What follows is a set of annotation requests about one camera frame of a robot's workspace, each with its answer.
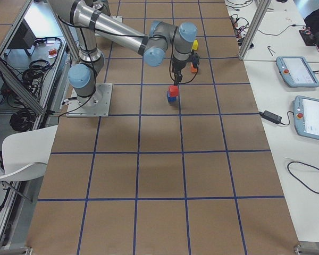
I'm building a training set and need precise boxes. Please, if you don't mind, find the blue wooden block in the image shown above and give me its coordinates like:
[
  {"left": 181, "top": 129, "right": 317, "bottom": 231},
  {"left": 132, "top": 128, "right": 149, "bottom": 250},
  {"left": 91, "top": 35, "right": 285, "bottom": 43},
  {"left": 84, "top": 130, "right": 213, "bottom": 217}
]
[{"left": 166, "top": 91, "right": 177, "bottom": 104}]

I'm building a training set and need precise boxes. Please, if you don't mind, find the aluminium frame post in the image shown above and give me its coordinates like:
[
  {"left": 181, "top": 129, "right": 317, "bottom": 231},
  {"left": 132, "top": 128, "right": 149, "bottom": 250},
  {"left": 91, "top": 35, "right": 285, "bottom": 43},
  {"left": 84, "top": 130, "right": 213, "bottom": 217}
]
[{"left": 238, "top": 0, "right": 271, "bottom": 60}]

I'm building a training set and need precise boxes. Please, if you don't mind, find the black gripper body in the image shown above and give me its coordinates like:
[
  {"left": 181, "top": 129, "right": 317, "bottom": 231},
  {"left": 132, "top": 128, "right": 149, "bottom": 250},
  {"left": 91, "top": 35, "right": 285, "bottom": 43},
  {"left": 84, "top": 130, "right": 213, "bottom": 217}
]
[{"left": 171, "top": 52, "right": 200, "bottom": 74}]

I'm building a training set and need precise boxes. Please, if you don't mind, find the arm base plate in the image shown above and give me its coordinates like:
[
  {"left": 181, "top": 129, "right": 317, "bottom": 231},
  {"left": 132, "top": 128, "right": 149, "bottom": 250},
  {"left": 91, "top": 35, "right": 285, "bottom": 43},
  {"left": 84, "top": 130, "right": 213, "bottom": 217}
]
[{"left": 66, "top": 83, "right": 113, "bottom": 117}]

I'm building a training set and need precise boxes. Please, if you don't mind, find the red wooden block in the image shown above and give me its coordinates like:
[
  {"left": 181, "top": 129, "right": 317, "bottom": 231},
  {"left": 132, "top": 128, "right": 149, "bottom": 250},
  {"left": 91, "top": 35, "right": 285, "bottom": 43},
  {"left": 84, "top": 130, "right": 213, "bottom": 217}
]
[{"left": 168, "top": 85, "right": 179, "bottom": 97}]

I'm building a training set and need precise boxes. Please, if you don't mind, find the white chair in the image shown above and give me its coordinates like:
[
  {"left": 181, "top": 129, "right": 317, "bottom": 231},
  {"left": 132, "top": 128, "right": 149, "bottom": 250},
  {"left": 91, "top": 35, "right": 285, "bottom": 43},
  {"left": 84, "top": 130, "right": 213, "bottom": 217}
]
[{"left": 0, "top": 125, "right": 58, "bottom": 182}]

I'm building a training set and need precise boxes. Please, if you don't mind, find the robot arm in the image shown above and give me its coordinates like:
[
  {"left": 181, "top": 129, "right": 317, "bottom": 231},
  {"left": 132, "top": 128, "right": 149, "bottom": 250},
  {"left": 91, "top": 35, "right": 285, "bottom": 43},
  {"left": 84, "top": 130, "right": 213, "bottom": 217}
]
[{"left": 48, "top": 1, "right": 199, "bottom": 104}]

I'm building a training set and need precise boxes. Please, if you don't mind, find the near teach pendant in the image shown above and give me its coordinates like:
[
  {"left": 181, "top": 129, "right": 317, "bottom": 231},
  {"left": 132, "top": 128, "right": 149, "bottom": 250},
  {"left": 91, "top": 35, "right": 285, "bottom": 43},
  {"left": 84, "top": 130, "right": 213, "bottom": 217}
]
[{"left": 293, "top": 96, "right": 319, "bottom": 140}]

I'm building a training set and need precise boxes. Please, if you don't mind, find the far teach pendant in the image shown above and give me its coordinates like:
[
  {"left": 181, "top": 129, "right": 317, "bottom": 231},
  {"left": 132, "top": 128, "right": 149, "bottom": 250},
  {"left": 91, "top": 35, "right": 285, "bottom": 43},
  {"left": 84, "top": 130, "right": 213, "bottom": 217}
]
[{"left": 276, "top": 56, "right": 319, "bottom": 88}]

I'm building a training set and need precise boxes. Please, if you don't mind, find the teach pendant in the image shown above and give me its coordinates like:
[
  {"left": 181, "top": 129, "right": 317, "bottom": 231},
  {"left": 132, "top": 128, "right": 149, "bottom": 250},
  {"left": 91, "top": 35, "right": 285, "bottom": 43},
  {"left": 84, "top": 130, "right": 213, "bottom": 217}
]
[
  {"left": 276, "top": 56, "right": 319, "bottom": 88},
  {"left": 293, "top": 96, "right": 319, "bottom": 140}
]

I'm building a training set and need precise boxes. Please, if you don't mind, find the black power adapter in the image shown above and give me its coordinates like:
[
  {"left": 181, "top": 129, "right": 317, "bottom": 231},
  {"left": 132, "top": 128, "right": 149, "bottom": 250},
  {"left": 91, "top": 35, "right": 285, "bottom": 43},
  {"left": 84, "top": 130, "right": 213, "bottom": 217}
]
[{"left": 259, "top": 110, "right": 282, "bottom": 124}]

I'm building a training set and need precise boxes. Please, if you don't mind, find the orange wooden block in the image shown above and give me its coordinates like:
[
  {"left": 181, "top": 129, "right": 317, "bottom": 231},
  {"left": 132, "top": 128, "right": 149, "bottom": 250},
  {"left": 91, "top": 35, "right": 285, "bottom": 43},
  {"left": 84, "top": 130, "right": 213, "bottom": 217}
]
[{"left": 190, "top": 63, "right": 198, "bottom": 73}]

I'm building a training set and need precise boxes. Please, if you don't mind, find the black braided cable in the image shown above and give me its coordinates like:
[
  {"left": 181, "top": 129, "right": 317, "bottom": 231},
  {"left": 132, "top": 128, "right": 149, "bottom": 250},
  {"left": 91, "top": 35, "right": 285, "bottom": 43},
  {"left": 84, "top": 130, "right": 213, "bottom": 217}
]
[{"left": 169, "top": 55, "right": 200, "bottom": 86}]

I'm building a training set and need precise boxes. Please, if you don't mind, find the yellow wooden block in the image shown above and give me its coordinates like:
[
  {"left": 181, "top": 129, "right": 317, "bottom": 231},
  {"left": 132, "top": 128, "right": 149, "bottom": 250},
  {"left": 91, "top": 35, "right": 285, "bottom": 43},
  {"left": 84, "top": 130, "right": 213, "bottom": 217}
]
[{"left": 191, "top": 39, "right": 199, "bottom": 50}]

